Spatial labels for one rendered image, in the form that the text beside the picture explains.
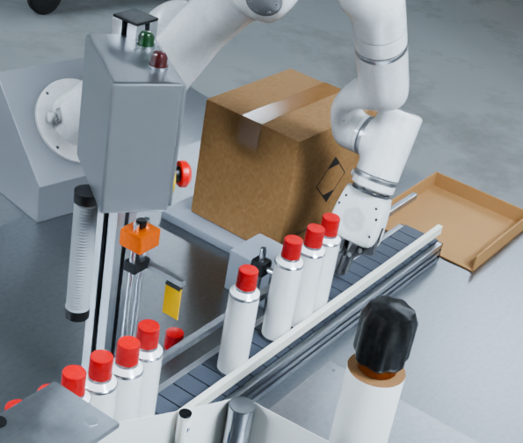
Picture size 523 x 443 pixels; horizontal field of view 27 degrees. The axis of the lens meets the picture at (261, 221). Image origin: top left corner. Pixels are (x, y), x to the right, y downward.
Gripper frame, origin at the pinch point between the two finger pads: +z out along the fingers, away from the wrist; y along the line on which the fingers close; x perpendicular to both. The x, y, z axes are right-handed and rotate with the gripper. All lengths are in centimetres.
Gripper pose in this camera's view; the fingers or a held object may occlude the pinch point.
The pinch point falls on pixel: (342, 264)
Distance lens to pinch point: 208.7
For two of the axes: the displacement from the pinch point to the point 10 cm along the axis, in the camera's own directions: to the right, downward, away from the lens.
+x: 4.9, -0.1, 8.7
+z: -3.4, 9.2, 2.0
